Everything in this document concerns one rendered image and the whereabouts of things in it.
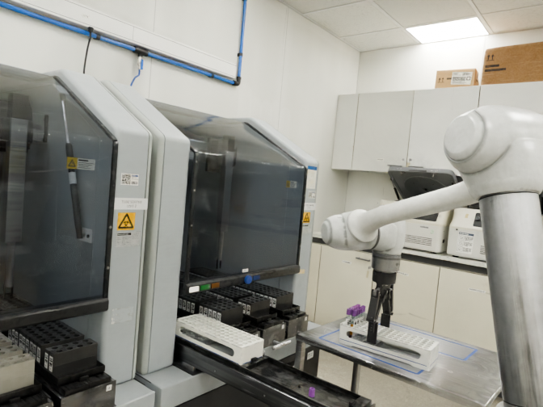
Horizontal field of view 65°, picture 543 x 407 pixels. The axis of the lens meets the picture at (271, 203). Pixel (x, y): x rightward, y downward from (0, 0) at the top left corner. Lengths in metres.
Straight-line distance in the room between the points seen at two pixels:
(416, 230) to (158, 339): 2.45
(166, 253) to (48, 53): 1.34
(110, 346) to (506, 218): 1.00
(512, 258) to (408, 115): 3.05
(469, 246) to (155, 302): 2.48
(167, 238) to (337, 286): 2.63
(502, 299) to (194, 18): 2.44
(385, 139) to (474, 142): 3.05
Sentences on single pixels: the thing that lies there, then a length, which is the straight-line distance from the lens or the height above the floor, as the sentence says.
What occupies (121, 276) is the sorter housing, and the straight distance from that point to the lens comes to 1.23.
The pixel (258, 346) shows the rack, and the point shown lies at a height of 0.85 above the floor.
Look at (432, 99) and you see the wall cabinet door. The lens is 3.79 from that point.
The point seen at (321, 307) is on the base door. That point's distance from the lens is 3.89.
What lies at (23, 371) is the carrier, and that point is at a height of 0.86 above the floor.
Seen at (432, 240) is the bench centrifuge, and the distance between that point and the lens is 3.39.
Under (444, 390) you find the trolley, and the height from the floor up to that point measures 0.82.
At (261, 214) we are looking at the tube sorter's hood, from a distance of 1.55.
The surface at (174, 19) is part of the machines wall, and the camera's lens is 2.79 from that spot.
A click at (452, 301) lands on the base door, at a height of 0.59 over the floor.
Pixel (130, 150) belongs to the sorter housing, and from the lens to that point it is 1.19.
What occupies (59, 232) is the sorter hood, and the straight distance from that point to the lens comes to 1.11.
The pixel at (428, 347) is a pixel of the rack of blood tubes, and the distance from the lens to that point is 1.41.
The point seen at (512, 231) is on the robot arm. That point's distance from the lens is 0.87.
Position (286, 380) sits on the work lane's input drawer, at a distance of 1.24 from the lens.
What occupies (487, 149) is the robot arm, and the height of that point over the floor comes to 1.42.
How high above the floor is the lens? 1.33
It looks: 3 degrees down
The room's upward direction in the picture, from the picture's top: 5 degrees clockwise
